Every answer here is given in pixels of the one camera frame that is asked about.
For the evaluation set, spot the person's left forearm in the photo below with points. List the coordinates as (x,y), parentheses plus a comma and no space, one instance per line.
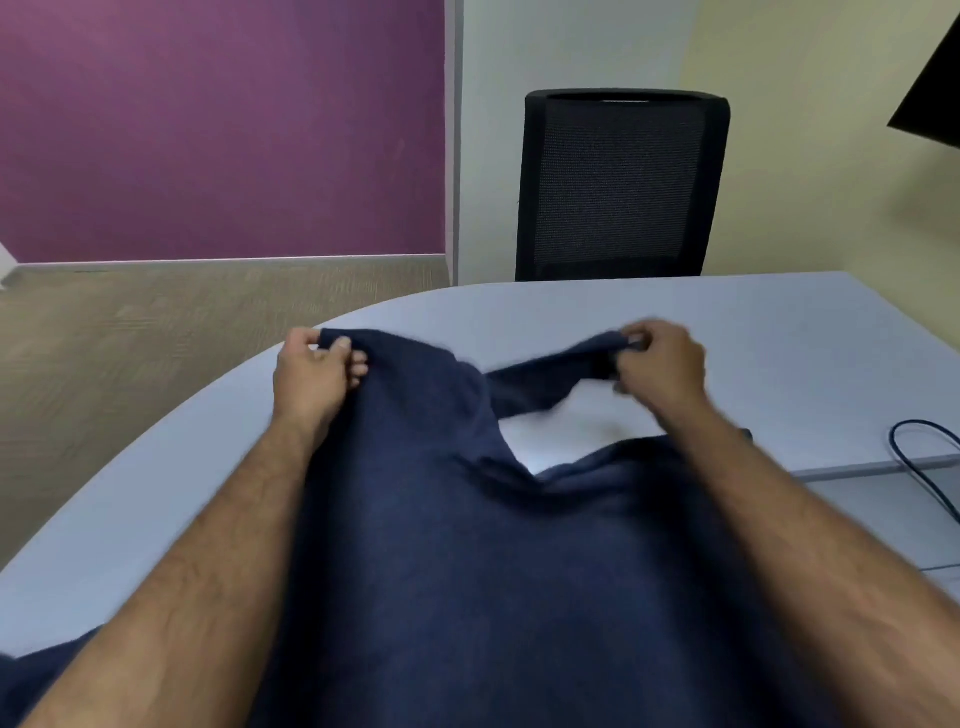
(180,585)

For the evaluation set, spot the black mesh back chair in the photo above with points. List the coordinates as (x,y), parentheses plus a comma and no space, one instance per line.
(619,187)

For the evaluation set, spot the navy blue hoodie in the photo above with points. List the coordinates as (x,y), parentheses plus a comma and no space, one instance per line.
(487,600)

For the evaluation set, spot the person's right forearm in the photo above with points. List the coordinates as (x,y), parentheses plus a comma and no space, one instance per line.
(825,562)

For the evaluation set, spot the black television screen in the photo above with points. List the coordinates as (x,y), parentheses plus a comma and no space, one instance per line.
(934,97)

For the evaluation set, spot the person's left hand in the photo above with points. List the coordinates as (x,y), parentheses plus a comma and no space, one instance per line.
(311,390)

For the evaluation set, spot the glass door white frame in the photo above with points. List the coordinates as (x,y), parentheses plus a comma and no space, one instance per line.
(6,262)

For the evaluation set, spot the person's right hand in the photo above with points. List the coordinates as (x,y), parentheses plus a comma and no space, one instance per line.
(664,375)

